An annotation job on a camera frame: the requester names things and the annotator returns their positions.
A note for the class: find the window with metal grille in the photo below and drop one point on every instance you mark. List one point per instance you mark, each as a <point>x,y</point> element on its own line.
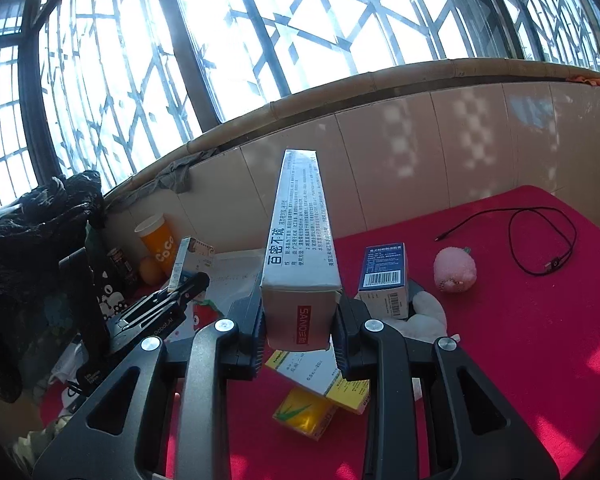
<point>113,85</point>

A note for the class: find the long white medicine box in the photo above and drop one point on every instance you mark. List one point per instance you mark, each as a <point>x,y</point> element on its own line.
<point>300,280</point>

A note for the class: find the blue white medicine box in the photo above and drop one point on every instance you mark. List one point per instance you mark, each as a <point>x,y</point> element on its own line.
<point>383,285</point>

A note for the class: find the pink plush ball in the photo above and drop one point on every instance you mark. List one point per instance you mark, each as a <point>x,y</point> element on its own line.
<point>454,270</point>

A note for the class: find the white plush toy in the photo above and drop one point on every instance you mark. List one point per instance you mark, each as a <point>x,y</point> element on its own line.
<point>427,324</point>

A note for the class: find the small white box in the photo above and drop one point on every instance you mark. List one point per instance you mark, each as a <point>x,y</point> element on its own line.
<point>193,256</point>

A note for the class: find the white cardboard tray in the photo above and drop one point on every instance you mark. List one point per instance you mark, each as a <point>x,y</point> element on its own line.
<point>232,276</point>

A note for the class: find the black plastic bag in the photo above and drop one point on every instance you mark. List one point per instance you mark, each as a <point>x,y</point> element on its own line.
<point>36,322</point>

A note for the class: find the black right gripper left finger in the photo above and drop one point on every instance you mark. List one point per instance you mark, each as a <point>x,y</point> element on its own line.
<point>119,430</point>

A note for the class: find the grey cloth on sill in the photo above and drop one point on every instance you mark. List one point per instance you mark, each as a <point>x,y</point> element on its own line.
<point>173,177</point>

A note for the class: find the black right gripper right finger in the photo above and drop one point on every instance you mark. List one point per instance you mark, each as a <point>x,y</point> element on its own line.
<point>472,431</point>

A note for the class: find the red table cloth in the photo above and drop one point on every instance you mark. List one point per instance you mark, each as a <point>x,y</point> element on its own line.
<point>531,323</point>

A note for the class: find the yellow green aloe box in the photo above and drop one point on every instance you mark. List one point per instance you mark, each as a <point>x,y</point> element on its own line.
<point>305,413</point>

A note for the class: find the dark drink can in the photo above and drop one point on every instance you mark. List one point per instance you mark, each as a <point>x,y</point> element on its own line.
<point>123,268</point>

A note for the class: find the orange fruit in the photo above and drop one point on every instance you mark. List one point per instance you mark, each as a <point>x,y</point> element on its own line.
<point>150,272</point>

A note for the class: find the orange paper cup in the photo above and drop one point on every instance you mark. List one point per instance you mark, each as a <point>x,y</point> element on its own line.
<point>157,236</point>

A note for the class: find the yellow white medicine box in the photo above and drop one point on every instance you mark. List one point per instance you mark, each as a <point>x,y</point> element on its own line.
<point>317,372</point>

